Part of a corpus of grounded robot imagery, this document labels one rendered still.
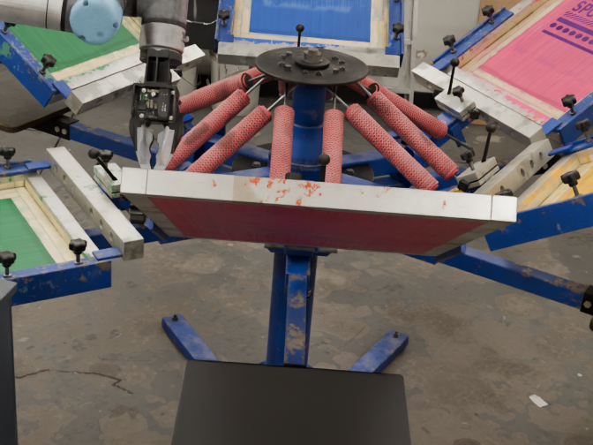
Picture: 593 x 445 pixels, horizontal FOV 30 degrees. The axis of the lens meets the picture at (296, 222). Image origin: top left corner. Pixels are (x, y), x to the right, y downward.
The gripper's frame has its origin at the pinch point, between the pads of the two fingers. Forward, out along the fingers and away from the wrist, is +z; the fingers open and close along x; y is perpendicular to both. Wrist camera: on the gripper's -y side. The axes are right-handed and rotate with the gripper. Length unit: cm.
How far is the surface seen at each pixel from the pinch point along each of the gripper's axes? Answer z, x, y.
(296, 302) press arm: 18, 27, -74
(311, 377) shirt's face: 34, 31, -42
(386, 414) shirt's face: 39, 45, -33
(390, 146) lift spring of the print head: -23, 48, -89
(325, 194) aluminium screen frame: 4.0, 28.1, 22.8
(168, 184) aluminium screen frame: 4.2, 5.2, 22.9
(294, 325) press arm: 23, 27, -65
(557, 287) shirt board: 9, 91, -88
